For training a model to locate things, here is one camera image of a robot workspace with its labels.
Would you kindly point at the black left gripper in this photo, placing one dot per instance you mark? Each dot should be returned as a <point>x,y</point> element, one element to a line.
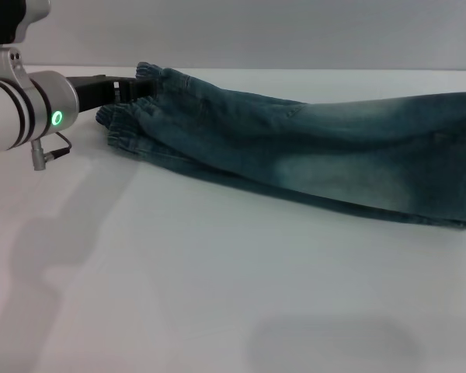
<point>93,91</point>

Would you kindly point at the blue denim shorts with cartoon print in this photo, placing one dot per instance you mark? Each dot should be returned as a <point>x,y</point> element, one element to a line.
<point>314,147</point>

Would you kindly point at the left wrist camera black silver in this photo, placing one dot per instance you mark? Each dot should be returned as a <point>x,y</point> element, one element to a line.
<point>0,23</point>

